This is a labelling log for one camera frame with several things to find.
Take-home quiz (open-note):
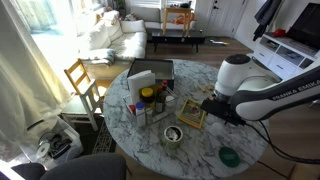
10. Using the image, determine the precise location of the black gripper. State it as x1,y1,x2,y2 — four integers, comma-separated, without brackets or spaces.
200,96,247,127

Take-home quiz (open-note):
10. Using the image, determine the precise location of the yellow dog chapter book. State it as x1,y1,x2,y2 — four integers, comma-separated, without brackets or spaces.
177,98,207,130

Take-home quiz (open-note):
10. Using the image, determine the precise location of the green plastic lid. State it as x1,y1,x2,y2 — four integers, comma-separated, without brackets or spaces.
218,146,242,169

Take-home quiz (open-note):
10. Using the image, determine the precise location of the open green nut can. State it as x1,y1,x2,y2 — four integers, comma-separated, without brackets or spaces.
162,125,184,150

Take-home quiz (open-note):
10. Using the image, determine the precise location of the clear condiment caddy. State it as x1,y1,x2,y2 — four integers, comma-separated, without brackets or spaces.
122,84,179,128

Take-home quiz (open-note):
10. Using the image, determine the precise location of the dark bottle with red cap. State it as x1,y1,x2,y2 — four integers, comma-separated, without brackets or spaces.
155,85,165,114

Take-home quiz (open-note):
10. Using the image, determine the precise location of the slim bottle with red cap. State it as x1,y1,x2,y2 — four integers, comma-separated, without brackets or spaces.
161,79,169,98

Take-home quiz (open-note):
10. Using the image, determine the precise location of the small clear shaker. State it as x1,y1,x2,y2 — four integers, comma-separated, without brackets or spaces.
145,107,154,125

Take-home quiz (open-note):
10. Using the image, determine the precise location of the white TV stand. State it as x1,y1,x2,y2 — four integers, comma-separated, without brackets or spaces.
251,31,320,81

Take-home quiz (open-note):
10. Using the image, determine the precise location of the jar with yellow lid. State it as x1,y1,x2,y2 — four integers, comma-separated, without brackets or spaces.
139,87,156,105

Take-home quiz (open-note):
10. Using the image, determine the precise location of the white bottle with blue cap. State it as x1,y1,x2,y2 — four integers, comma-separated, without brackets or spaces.
134,101,147,128

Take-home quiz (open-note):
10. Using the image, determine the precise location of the navy blue open box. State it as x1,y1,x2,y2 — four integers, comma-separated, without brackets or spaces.
126,58,175,90

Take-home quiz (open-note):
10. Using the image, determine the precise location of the white napkin pack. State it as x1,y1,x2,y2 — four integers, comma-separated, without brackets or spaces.
127,69,157,106

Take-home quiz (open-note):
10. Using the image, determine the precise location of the black coffee table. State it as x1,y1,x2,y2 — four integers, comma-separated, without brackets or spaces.
151,29,206,54

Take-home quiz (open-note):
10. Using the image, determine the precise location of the white door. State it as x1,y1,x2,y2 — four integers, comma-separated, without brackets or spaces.
194,0,248,38

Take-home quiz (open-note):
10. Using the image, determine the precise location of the small red object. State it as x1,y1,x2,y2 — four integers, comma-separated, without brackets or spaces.
272,28,287,38

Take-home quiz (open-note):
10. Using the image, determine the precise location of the orange bag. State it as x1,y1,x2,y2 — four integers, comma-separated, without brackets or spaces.
173,13,196,26

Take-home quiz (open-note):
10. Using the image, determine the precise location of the dark hanging jacket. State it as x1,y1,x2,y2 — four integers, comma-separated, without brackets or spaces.
253,0,283,41

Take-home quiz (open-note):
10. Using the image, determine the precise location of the tall wooden side table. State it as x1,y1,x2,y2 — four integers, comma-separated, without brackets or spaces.
162,7,194,36

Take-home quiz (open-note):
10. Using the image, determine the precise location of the white sofa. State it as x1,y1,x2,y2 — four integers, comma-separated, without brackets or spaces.
78,6,161,68

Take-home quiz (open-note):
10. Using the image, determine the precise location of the black television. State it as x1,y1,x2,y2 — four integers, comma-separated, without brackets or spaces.
286,2,320,51

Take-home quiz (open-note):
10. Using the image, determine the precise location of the white sofa cushion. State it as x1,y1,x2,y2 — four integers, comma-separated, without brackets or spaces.
101,9,124,41
120,19,147,34

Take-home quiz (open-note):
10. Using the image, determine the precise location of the patterned dark rug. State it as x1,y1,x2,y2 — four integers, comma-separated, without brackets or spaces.
73,116,118,156

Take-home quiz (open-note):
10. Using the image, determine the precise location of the patterned throw pillow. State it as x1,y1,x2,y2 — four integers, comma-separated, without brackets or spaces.
124,12,141,22

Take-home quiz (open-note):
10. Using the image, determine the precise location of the white wooden chair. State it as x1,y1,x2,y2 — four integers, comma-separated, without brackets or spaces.
61,79,104,133

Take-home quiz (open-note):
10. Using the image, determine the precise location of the grey throw blanket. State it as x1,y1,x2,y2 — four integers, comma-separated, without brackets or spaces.
79,48,116,66

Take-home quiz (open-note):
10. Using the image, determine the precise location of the white fluffy pillow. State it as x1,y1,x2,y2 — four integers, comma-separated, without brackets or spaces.
86,21,113,51

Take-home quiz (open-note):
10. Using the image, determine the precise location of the dark grey chair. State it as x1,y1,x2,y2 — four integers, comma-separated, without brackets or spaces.
11,153,128,180

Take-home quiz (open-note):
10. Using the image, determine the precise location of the light wooden chair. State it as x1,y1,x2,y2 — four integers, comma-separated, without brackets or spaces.
63,58,101,98

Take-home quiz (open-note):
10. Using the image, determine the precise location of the green house plant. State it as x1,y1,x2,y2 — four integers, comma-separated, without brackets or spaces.
113,0,128,18

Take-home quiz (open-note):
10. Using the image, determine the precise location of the clear storage bin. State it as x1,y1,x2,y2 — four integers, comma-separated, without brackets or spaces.
34,128,84,168

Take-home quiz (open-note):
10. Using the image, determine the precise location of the white curtain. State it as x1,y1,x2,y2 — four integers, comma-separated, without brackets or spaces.
0,0,73,161

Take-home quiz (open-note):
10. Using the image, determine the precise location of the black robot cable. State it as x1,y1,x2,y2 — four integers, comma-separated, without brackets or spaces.
244,119,320,166

